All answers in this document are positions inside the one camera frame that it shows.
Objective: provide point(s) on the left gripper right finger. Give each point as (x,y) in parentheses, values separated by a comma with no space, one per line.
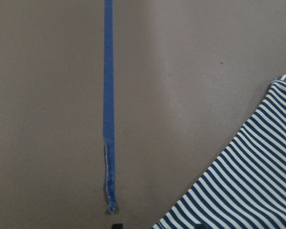
(199,226)

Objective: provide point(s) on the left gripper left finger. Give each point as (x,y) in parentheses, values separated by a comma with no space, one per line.
(117,226)

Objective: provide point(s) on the blue white striped polo shirt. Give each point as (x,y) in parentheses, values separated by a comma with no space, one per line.
(245,186)

